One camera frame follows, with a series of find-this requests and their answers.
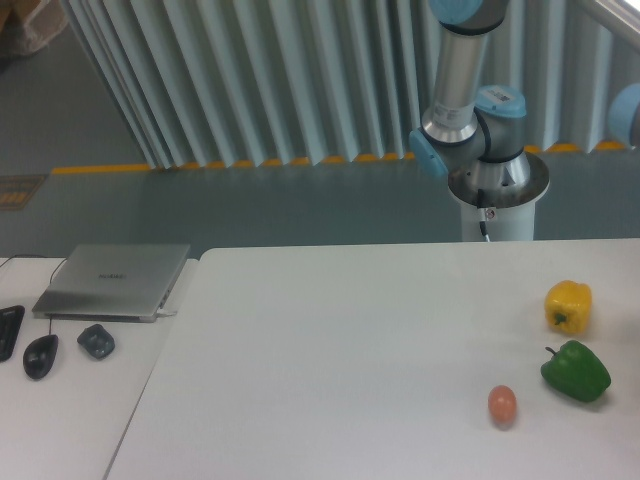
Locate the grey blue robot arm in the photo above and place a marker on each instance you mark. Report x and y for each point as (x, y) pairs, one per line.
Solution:
(465, 100)

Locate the folding partition screen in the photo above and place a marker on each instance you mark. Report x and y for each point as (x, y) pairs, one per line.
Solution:
(253, 81)

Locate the silver closed laptop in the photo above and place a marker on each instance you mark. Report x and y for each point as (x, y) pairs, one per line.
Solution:
(129, 282)

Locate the brown egg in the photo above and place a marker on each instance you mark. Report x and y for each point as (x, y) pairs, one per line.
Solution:
(502, 404)

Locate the small dark grey tray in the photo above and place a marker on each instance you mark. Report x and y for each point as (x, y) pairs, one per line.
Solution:
(97, 342)

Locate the yellow bell pepper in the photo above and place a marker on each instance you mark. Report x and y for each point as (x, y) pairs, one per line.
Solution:
(567, 307)

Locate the green bell pepper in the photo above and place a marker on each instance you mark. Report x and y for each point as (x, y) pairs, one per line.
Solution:
(575, 371)

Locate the black computer mouse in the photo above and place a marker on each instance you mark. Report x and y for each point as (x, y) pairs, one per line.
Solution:
(39, 356)

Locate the black keyboard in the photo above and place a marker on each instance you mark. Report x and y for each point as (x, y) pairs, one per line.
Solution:
(10, 323)

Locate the cardboard box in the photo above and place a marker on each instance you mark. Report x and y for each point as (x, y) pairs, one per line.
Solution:
(28, 26)

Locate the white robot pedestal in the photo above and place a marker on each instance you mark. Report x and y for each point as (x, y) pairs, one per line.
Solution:
(515, 220)

